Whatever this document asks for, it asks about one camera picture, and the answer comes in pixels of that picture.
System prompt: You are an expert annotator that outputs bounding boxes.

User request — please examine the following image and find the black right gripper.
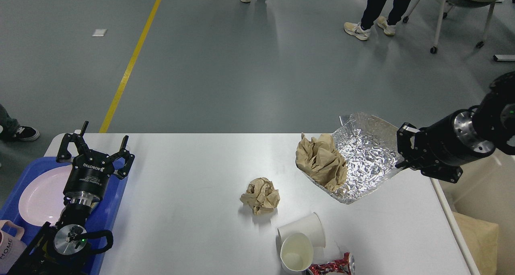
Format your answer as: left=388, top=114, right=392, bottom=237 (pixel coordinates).
left=395, top=109, right=496, bottom=184

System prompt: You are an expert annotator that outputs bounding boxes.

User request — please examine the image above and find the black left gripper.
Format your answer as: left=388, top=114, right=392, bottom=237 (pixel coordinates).
left=56, top=121, right=135, bottom=203

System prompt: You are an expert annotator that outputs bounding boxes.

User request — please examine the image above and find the aluminium foil sheet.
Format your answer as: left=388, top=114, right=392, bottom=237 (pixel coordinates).
left=302, top=112, right=402, bottom=204

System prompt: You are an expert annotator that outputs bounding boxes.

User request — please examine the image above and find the pink plate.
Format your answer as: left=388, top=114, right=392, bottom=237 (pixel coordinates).
left=19, top=165, right=72, bottom=227

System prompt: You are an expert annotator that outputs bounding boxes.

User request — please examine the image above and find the brown paper bag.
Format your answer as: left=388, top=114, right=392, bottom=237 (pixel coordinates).
left=453, top=211, right=500, bottom=275

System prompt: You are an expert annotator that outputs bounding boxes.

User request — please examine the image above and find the brown paper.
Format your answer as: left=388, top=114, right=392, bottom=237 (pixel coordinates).
left=295, top=133, right=348, bottom=191

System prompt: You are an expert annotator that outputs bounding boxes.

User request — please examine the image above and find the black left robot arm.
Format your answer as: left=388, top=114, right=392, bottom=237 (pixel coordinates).
left=7, top=121, right=136, bottom=275

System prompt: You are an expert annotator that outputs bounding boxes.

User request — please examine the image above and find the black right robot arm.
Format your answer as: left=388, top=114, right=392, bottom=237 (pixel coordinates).
left=396, top=72, right=515, bottom=183

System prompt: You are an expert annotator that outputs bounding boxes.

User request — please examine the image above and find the blue plastic tray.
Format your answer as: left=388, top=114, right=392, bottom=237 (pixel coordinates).
left=0, top=156, right=130, bottom=275

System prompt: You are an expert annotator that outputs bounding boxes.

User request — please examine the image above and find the beige plastic bin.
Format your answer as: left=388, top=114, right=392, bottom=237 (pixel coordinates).
left=431, top=151, right=515, bottom=275

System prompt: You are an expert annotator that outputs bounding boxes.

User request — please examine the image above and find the left metal floor plate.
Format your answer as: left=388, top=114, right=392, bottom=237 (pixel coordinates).
left=339, top=115, right=350, bottom=126

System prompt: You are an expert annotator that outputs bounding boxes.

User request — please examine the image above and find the grey bar on floor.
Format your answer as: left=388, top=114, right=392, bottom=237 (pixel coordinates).
left=493, top=54, right=515, bottom=62

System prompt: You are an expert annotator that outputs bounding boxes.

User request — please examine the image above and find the pink HOME mug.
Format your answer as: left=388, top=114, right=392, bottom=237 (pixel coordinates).
left=0, top=220, right=27, bottom=275

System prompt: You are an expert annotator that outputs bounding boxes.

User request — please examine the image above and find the white paper cup lying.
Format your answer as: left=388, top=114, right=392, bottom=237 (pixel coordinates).
left=277, top=213, right=327, bottom=248

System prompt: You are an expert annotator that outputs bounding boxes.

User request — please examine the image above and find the crushed red can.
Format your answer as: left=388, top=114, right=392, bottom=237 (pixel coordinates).
left=303, top=252, right=356, bottom=275

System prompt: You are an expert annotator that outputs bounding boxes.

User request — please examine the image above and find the person in tan sneakers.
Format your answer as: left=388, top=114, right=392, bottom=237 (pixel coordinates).
left=344, top=0, right=412, bottom=41

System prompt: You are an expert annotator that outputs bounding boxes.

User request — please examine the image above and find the white paper cup upright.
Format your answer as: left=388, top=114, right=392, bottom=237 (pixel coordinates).
left=280, top=233, right=314, bottom=275

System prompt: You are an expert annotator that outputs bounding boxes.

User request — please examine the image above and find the crumpled brown paper ball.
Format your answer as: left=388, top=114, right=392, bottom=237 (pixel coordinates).
left=240, top=177, right=280, bottom=215

